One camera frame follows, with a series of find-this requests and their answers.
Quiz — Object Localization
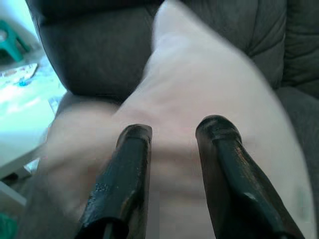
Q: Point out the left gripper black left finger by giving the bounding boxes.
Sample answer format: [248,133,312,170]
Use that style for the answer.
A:
[76,124,153,239]

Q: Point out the pink pillow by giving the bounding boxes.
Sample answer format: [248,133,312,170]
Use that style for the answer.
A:
[46,0,314,239]

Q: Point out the grey fabric sofa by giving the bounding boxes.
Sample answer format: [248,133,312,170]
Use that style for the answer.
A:
[14,0,319,239]

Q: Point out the white flat board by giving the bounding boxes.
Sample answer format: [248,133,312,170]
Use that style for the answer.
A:
[0,97,56,180]

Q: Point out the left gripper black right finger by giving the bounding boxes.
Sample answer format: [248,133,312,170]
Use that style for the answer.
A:
[195,115,306,239]

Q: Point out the green plastic stool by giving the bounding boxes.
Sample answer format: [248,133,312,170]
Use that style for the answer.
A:
[0,19,32,63]

